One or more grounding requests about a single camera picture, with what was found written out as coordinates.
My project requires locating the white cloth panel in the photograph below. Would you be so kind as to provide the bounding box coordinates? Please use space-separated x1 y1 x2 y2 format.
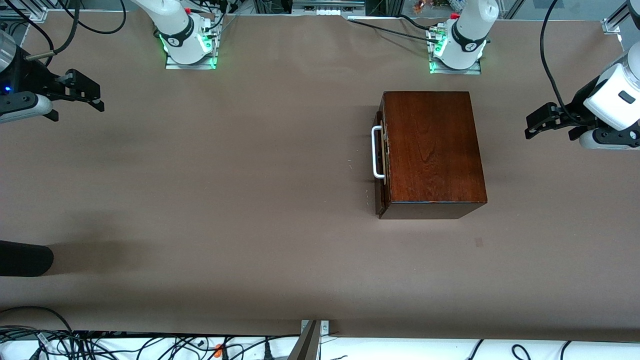
371 111 390 215

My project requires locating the dark brown wooden cabinet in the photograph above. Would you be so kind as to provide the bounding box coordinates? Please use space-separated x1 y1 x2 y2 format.
378 91 488 220

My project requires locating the black padded cylinder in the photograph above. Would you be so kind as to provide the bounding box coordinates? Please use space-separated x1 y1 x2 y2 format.
0 240 55 277

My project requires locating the grey power strip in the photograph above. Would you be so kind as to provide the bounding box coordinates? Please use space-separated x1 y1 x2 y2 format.
292 0 366 16

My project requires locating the dark grey beam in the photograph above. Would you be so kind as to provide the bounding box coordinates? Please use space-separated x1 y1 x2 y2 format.
289 321 322 360

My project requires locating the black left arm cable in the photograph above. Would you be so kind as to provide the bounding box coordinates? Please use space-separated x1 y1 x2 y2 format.
540 0 586 123

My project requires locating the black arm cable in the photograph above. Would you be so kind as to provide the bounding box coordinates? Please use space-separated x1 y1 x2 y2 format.
0 0 127 63
540 0 586 123

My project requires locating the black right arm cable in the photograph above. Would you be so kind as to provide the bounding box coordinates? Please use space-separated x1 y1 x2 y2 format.
0 0 127 63

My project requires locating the aluminium frame profile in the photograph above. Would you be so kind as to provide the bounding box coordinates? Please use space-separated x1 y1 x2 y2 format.
0 0 48 23
601 0 640 35

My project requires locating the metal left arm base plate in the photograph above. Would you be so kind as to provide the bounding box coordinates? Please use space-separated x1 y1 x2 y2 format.
427 27 482 76

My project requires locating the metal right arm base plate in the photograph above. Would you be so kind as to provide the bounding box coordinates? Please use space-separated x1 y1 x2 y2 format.
165 15 219 71

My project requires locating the black base cable bundle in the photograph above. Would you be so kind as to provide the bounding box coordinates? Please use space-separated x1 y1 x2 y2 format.
197 0 239 40

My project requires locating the short black base cable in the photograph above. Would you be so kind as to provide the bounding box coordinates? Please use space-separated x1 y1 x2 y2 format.
397 14 438 32

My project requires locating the black cable across table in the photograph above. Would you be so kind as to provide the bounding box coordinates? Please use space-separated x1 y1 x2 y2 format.
347 18 441 44

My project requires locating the black looped cable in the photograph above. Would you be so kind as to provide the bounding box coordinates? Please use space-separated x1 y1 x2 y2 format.
0 306 76 360

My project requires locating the silver metal bracket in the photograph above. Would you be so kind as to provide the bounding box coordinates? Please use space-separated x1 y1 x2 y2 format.
301 320 331 337

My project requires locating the long black cable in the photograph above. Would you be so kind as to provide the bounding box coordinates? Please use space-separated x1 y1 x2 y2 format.
75 332 302 358

